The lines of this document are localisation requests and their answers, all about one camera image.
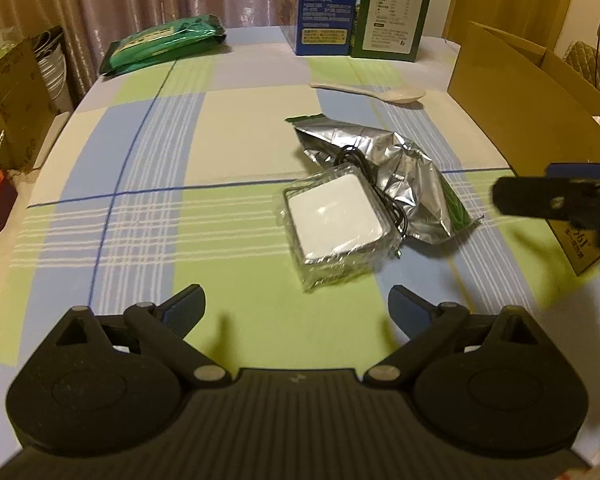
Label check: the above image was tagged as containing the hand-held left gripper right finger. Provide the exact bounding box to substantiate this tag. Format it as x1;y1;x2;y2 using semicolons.
362;285;549;387

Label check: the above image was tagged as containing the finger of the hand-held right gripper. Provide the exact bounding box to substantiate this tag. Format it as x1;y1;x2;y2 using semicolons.
492;174;600;222
546;162;600;181

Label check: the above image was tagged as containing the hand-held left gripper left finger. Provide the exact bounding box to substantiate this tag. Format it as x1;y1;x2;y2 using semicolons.
52;283;232;389

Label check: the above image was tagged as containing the brown cardboard box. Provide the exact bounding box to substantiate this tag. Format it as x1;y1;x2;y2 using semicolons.
446;21;600;277

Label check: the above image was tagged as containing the silver foil bag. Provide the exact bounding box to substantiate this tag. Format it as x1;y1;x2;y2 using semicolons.
285;113;485;244

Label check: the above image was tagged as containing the white charger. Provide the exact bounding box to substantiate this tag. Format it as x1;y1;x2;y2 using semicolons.
281;161;398;294

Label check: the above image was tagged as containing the beige plastic spoon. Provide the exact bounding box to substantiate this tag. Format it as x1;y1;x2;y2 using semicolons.
309;82;427;107

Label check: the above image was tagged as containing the desktop with checked tablecloth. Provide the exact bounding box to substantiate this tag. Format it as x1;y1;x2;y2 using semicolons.
0;25;600;466

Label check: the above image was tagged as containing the quilted chair cushion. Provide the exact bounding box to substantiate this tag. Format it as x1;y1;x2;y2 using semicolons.
561;39;600;111

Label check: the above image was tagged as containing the white panel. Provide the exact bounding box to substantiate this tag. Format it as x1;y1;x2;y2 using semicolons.
31;109;74;172

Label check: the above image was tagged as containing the tall green carton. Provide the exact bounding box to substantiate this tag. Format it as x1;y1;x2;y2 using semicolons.
350;0;439;64

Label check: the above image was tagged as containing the green wipes packet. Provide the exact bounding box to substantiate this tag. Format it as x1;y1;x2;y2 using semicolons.
99;15;227;77

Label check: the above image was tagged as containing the large brown printed carton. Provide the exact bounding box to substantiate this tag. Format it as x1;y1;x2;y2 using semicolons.
0;25;62;172

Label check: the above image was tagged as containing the stack of white buckets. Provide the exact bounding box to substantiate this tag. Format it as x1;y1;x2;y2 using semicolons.
34;29;75;111

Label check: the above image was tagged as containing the tall blue carton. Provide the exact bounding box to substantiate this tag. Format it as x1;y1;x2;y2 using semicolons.
294;0;367;57

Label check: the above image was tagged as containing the black cable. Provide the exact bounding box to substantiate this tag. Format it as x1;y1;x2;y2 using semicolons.
336;144;412;261

